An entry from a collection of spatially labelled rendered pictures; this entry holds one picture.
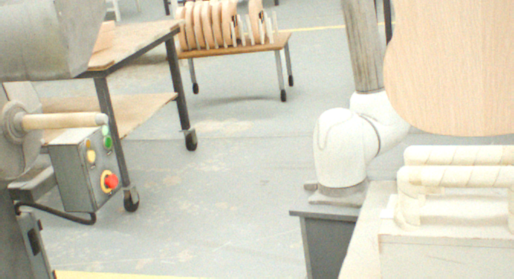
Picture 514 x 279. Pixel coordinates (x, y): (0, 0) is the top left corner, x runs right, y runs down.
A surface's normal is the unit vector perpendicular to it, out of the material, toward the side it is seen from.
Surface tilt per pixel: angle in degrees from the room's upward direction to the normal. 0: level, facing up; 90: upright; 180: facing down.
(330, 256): 90
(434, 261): 90
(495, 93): 92
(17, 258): 90
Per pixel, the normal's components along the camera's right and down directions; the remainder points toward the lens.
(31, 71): -0.29, 0.38
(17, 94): 0.94, -0.16
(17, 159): 0.95, 0.11
